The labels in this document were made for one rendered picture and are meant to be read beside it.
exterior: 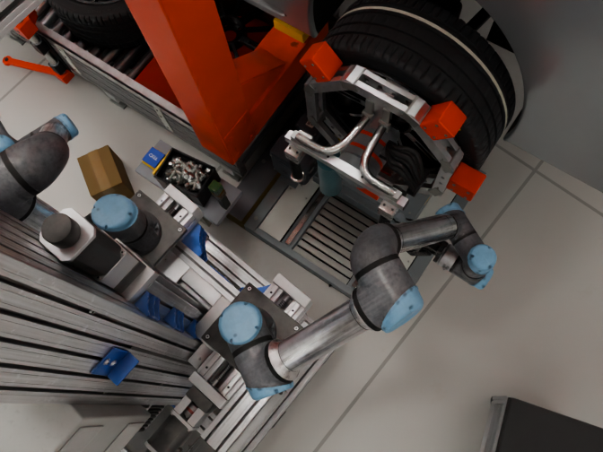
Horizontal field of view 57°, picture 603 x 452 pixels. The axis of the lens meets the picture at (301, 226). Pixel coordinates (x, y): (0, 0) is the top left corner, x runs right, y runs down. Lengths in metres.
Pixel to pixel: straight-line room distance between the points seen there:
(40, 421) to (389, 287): 0.83
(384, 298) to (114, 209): 0.82
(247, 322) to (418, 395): 1.20
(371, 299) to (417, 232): 0.26
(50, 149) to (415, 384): 1.77
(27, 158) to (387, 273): 0.82
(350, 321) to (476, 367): 1.30
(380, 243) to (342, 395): 1.29
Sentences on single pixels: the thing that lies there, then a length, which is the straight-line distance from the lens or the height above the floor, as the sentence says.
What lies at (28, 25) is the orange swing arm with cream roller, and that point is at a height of 0.49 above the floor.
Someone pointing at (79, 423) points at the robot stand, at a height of 1.23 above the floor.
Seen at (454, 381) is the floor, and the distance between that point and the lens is 2.54.
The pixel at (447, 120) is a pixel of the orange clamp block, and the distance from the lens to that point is 1.55.
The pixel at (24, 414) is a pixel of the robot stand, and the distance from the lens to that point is 1.44.
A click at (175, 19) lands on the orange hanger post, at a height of 1.37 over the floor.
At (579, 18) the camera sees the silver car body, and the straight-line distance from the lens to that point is 1.52.
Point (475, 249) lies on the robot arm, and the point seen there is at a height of 1.01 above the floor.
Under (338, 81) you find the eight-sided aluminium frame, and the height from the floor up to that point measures 1.09.
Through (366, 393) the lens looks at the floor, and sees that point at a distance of 2.49.
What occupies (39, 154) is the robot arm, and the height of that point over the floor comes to 1.44.
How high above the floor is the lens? 2.49
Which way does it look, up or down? 71 degrees down
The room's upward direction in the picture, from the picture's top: 12 degrees counter-clockwise
